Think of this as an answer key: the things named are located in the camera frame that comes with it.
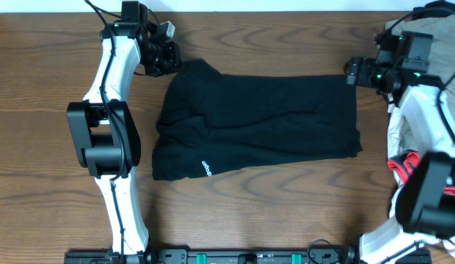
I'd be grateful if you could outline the black t-shirt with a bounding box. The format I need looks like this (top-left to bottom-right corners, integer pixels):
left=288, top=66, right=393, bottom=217
left=152, top=59, right=362, bottom=181

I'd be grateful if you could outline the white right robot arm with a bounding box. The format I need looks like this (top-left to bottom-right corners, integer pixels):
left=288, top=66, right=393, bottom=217
left=345, top=57, right=455, bottom=263

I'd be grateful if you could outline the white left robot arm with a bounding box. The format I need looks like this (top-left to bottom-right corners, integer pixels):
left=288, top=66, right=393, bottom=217
left=67, top=21, right=180, bottom=263

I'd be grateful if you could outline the white garment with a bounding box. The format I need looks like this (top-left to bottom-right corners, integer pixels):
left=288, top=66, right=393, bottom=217
left=387, top=104, right=412, bottom=218

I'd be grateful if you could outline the khaki folded garment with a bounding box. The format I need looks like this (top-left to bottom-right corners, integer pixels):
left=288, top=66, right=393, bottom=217
left=392, top=15, right=455, bottom=150

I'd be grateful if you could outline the black garment at corner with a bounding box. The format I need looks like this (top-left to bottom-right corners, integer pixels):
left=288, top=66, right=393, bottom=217
left=411, top=1, right=455, bottom=21

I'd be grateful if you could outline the red and black garment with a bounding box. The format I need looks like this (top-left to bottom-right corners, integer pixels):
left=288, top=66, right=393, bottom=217
left=387, top=150, right=455, bottom=197

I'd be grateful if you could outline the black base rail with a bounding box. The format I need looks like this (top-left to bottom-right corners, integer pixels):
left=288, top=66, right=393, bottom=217
left=64, top=238, right=434, bottom=264

